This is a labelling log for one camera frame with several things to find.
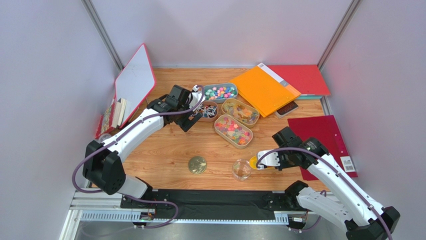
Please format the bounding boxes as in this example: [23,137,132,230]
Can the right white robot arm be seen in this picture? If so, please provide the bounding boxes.
[258,127,401,240]

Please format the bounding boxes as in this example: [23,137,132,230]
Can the aluminium rail frame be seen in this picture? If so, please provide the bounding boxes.
[60,191,347,240]

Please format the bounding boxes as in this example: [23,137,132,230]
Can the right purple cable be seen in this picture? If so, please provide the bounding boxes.
[264,147,395,240]

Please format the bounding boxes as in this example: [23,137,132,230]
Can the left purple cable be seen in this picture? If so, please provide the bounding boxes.
[72,84,206,229]

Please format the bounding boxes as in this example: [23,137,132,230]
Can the yellow plastic scoop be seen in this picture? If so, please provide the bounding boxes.
[248,155,279,170]

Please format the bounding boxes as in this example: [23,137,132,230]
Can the dark red folder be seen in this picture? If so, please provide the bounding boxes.
[287,115,358,178]

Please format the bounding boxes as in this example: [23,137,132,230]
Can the clear glass jar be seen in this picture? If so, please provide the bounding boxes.
[232,159,252,181]

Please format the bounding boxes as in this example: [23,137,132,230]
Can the white board with red frame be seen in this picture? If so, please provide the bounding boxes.
[115,43,157,128]

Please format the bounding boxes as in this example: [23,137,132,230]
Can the gold round lid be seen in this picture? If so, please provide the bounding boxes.
[188,156,207,175]

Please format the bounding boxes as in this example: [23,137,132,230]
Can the orange folder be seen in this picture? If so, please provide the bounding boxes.
[230,63,301,117]

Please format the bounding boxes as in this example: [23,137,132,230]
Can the beige tray of star candies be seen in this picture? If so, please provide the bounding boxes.
[213,114,254,149]

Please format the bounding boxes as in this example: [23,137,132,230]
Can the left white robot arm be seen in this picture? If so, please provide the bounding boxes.
[72,85,205,199]

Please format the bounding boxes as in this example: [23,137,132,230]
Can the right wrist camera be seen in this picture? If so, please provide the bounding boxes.
[254,149,281,170]

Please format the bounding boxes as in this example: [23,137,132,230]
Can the purple cable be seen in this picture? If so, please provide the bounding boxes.
[72,84,206,229]
[264,147,395,240]

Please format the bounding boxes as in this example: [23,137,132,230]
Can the teal book under folder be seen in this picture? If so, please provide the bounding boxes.
[297,95,323,100]

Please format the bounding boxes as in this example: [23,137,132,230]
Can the red folder at back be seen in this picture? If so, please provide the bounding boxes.
[268,64,331,97]

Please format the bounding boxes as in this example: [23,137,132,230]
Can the grey tray of round candies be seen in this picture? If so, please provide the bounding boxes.
[203,83,238,104]

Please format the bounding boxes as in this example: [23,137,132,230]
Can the clear plastic cup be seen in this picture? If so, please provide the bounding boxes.
[97,133,112,143]

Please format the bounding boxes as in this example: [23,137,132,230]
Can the beige tray of popsicle candies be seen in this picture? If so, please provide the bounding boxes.
[221,98,260,129]

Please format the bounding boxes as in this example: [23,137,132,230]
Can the stack of books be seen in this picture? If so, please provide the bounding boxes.
[94,98,127,139]

